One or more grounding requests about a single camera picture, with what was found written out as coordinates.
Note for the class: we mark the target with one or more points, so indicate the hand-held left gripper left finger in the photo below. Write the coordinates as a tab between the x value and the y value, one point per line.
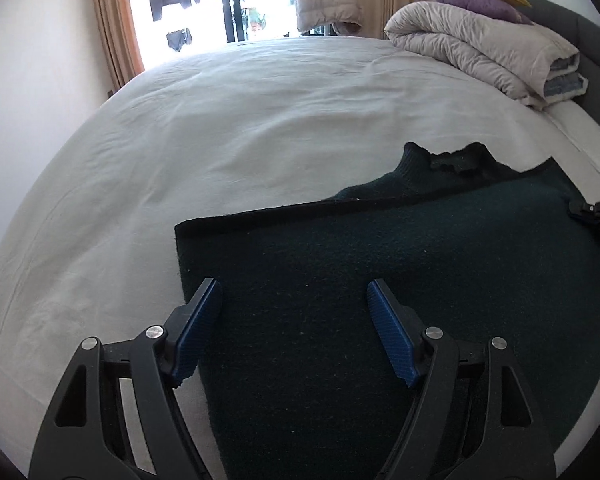
197	335

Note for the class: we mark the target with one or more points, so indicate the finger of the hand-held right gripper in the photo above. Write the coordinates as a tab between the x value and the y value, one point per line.
597	210

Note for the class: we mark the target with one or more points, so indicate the balcony glass door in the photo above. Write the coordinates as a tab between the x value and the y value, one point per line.
230	10

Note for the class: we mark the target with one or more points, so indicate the beige puffer vest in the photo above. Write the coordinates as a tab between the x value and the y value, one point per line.
327	0

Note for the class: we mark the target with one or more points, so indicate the folded beige duvet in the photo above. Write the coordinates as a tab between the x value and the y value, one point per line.
470	45

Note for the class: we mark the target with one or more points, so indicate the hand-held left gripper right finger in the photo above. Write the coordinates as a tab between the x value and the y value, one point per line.
392	335

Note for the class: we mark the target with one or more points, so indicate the purple pillow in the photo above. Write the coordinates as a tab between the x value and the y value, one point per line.
485	6

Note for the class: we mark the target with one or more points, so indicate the round bed with white sheet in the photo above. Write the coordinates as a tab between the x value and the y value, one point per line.
205	135

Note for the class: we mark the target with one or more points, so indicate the dark grey headboard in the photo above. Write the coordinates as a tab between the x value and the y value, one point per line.
595	65

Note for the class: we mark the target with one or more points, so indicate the hanging dark underwear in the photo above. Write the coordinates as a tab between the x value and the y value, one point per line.
179	40

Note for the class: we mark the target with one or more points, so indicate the flat white pillow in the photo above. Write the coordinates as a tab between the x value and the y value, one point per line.
587	130

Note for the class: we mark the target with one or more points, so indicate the dark green sweater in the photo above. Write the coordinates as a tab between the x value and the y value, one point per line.
380	260

